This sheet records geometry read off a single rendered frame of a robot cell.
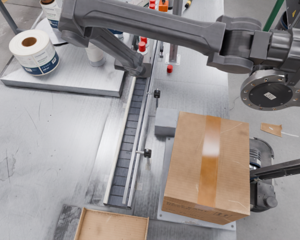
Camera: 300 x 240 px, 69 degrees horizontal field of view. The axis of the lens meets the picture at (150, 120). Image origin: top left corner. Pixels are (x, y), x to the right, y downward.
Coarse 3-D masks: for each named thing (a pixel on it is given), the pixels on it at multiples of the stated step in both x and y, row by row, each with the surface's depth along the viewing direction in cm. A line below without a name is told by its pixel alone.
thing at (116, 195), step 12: (156, 48) 129; (144, 84) 115; (132, 96) 111; (132, 108) 107; (144, 108) 107; (132, 120) 103; (132, 132) 100; (132, 144) 97; (120, 156) 94; (120, 168) 91; (132, 168) 91; (120, 180) 88; (120, 192) 86; (108, 204) 84; (120, 204) 84
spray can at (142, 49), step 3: (141, 42) 101; (144, 42) 101; (141, 45) 100; (144, 45) 100; (141, 48) 101; (144, 48) 102; (138, 51) 104; (141, 51) 103; (144, 51) 103; (147, 51) 104; (144, 54) 103; (147, 54) 105; (144, 57) 105; (147, 57) 106; (144, 60) 107; (147, 60) 108
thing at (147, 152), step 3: (144, 150) 86; (147, 150) 83; (150, 150) 85; (138, 153) 86; (141, 153) 86; (144, 153) 85; (147, 153) 85; (150, 153) 85; (144, 156) 86; (147, 156) 85; (150, 156) 85; (147, 159) 91; (147, 162) 94
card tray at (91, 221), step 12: (84, 216) 86; (96, 216) 86; (108, 216) 86; (120, 216) 86; (132, 216) 86; (84, 228) 84; (96, 228) 84; (108, 228) 84; (120, 228) 84; (132, 228) 83; (144, 228) 83
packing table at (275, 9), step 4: (280, 0) 204; (276, 4) 207; (280, 4) 206; (276, 8) 210; (272, 12) 214; (276, 12) 213; (272, 16) 217; (268, 20) 222; (272, 20) 221; (268, 24) 225; (264, 28) 230; (268, 28) 228
